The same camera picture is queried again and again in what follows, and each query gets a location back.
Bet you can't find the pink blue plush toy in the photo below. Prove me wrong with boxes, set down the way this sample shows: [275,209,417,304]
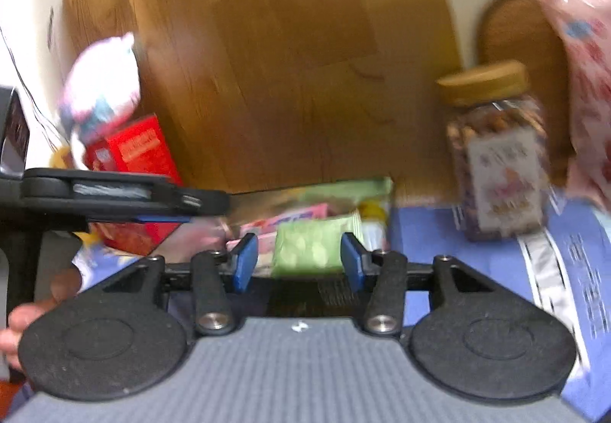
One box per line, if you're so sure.
[58,32,141,146]

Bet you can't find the round wooden cutting board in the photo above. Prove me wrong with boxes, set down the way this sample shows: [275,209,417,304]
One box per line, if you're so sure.
[475,0,574,186]

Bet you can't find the red gift bag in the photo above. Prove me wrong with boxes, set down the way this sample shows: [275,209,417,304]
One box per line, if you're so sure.
[82,112,193,256]

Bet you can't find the nut jar with gold lid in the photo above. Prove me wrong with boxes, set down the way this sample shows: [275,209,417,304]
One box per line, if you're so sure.
[436,61,549,241]

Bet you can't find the pink snack bar packet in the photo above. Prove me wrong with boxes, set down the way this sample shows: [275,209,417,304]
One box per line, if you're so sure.
[226,203,330,254]

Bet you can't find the light green snack packet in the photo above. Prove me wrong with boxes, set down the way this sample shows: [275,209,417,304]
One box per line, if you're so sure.
[272,211,362,277]

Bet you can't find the person's hand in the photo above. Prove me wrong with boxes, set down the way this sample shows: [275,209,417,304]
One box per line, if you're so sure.
[1,265,82,372]

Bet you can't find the wooden backdrop board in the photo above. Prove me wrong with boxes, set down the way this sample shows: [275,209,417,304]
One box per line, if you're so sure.
[63,0,461,198]

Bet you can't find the jelly cup yellow lid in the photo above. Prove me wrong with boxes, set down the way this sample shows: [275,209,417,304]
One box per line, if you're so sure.
[358,199,388,251]

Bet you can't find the pink snack bag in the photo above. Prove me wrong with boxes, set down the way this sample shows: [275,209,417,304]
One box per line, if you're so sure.
[537,0,610,211]

